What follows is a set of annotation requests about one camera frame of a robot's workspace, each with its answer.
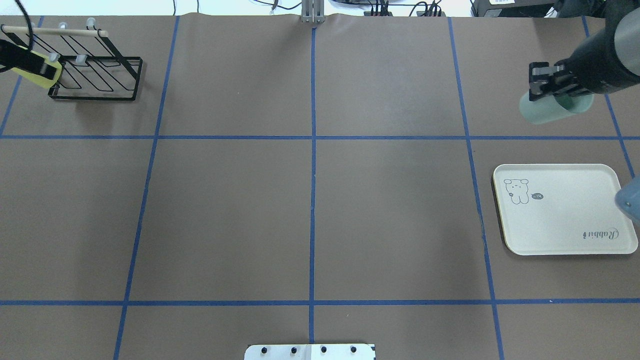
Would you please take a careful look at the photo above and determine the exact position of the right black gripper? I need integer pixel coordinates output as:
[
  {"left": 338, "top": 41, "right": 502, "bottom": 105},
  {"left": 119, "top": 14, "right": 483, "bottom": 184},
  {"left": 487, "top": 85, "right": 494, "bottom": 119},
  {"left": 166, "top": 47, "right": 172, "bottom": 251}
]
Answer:
[{"left": 528, "top": 20, "right": 639, "bottom": 101}]

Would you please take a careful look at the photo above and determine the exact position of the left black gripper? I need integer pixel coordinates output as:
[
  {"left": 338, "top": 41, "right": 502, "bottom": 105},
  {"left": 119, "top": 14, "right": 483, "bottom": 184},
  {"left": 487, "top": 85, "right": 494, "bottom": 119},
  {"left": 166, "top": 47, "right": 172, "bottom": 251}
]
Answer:
[{"left": 0, "top": 39, "right": 55, "bottom": 72}]

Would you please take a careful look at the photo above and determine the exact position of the pale green cup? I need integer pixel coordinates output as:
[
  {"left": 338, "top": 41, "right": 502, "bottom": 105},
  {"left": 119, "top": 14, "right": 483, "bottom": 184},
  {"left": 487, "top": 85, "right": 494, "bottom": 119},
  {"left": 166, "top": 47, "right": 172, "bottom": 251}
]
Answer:
[{"left": 518, "top": 93, "right": 595, "bottom": 125}]

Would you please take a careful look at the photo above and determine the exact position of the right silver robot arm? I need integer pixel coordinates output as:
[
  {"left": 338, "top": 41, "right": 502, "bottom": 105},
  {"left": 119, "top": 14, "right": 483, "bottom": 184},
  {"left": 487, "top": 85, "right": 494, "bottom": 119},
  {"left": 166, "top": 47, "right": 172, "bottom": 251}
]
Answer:
[{"left": 519, "top": 3, "right": 640, "bottom": 125}]

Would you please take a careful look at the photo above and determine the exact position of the yellow cup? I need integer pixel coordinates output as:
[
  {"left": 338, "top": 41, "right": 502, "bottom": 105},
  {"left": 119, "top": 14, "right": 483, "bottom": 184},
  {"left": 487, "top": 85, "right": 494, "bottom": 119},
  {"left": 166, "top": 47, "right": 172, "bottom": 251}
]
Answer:
[{"left": 10, "top": 60, "right": 63, "bottom": 89}]

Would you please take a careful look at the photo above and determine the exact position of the cream rabbit tray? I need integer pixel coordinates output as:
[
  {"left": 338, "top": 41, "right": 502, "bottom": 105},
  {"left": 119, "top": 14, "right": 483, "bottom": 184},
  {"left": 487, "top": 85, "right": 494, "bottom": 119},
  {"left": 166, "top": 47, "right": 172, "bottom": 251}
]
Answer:
[{"left": 492, "top": 163, "right": 639, "bottom": 256}]

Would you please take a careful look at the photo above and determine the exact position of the black box with label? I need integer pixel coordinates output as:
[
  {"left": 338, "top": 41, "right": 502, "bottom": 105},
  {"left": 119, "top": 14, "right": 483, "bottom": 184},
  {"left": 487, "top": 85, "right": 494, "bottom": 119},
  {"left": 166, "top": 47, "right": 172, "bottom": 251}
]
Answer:
[{"left": 470, "top": 0, "right": 556, "bottom": 18}]

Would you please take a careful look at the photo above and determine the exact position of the black camera cable left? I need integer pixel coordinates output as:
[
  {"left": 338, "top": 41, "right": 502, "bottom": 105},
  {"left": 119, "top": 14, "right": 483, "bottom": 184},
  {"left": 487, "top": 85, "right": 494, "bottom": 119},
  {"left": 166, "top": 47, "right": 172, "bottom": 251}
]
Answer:
[{"left": 15, "top": 0, "right": 35, "bottom": 51}]

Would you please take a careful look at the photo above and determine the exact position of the black wire cup rack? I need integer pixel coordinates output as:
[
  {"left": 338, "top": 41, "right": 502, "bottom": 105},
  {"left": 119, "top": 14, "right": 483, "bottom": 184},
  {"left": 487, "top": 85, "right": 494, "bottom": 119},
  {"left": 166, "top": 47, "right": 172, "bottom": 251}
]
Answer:
[{"left": 1, "top": 17, "right": 144, "bottom": 101}]

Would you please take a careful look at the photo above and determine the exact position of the aluminium frame post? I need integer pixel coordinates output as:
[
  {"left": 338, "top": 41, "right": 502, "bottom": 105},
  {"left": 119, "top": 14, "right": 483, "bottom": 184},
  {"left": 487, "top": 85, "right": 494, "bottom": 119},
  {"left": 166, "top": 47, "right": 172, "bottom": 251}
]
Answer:
[{"left": 300, "top": 0, "right": 326, "bottom": 25}]

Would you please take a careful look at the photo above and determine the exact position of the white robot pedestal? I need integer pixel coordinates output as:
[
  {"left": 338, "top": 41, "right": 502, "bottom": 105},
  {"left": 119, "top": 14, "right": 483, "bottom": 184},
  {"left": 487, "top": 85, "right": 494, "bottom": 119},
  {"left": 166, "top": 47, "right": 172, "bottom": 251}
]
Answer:
[{"left": 243, "top": 343, "right": 377, "bottom": 360}]

